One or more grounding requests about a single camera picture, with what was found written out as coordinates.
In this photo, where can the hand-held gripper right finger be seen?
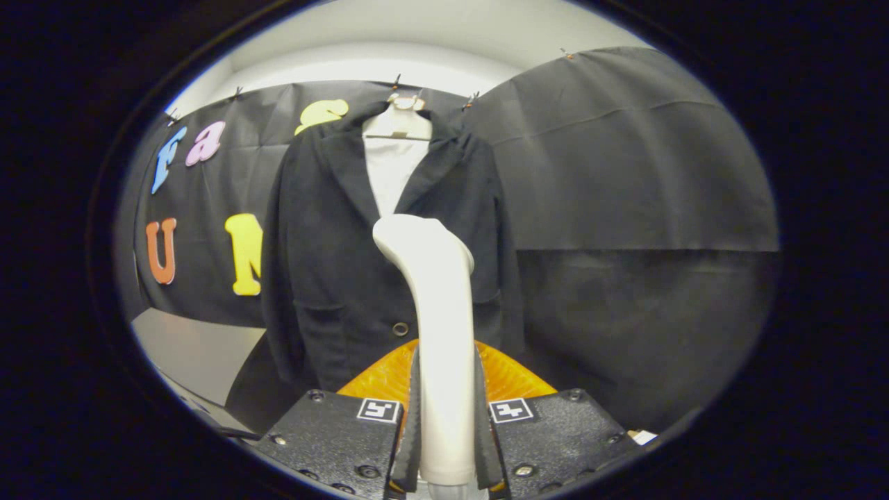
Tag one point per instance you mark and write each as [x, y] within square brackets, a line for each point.
[555, 437]

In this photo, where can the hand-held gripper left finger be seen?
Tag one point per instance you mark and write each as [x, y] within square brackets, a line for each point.
[333, 437]

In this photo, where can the white garment steamer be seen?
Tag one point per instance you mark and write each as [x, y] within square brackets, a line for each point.
[441, 312]

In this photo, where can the black jacket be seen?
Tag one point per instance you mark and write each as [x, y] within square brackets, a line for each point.
[326, 243]

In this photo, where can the grey cabinet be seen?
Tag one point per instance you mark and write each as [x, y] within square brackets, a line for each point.
[194, 347]

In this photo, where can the white mannequin torso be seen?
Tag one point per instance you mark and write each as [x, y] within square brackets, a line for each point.
[392, 173]

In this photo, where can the row of small backdrop clips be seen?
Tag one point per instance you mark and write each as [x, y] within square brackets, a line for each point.
[396, 83]

